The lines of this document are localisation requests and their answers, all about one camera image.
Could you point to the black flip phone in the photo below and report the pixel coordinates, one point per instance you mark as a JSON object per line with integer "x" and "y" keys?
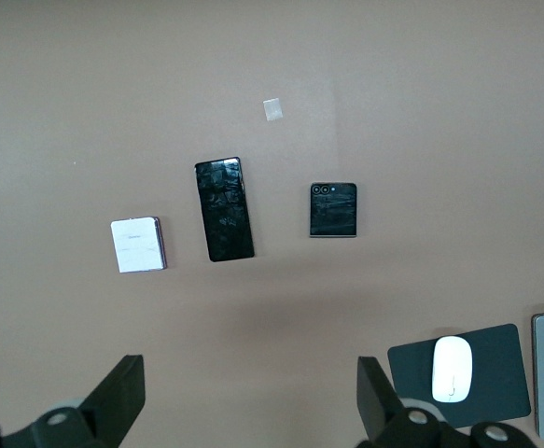
{"x": 333, "y": 212}

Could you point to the long black slab smartphone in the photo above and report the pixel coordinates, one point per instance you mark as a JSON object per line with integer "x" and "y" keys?
{"x": 225, "y": 210}

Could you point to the small clear tape patch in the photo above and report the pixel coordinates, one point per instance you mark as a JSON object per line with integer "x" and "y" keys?
{"x": 273, "y": 109}

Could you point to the white computer mouse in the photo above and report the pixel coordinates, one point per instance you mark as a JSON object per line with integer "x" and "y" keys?
{"x": 452, "y": 368}

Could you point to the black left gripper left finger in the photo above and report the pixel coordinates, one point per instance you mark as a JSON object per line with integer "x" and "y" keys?
{"x": 122, "y": 396}

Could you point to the black mouse pad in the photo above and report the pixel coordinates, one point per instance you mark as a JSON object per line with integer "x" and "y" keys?
{"x": 500, "y": 368}

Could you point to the white lavender flip phone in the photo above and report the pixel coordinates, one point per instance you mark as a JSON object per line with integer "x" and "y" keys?
{"x": 136, "y": 245}

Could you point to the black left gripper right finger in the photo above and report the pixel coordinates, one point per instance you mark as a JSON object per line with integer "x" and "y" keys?
{"x": 374, "y": 396}

